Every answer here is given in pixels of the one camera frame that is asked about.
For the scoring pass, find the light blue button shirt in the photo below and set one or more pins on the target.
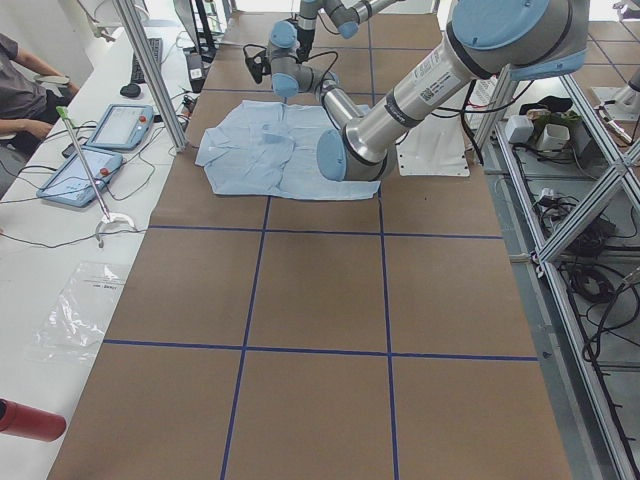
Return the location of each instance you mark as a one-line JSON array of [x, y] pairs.
[[269, 148]]

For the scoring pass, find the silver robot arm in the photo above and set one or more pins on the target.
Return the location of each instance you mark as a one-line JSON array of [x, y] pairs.
[[289, 48], [535, 39]]

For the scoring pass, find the metal grabber stick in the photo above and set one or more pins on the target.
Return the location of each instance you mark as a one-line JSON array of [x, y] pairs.
[[108, 217]]

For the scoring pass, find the black power adapter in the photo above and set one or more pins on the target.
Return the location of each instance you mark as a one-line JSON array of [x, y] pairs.
[[196, 72]]

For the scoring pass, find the white power adapter box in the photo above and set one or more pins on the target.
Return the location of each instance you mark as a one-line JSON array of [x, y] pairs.
[[518, 129]]

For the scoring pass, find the far blue teach pendant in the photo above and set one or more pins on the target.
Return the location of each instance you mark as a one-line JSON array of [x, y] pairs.
[[122, 127]]

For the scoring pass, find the blue teach pendant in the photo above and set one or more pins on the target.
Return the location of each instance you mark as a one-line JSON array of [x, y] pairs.
[[70, 185], [122, 127]]

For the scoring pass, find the black computer mouse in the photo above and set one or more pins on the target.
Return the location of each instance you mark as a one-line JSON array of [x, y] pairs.
[[131, 90]]

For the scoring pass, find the near blue teach pendant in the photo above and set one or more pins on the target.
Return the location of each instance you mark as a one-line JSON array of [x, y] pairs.
[[70, 185]]

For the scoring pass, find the clear plastic bag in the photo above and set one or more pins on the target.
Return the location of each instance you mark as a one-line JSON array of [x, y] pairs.
[[74, 328]]

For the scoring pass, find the seated person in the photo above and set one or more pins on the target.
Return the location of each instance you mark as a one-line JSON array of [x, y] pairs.
[[28, 110]]

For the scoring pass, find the red cylinder bottle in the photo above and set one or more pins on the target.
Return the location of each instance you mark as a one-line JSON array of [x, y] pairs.
[[27, 422]]

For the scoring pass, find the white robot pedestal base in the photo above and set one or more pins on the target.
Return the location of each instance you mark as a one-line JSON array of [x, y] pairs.
[[434, 148]]

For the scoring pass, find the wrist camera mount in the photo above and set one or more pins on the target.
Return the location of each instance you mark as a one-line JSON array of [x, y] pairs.
[[256, 61]]

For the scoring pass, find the aluminium frame post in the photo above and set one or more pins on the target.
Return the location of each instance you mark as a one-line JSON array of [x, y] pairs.
[[137, 37]]

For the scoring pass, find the aluminium frame rail structure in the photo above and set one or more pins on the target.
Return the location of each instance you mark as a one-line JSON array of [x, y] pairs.
[[573, 236]]

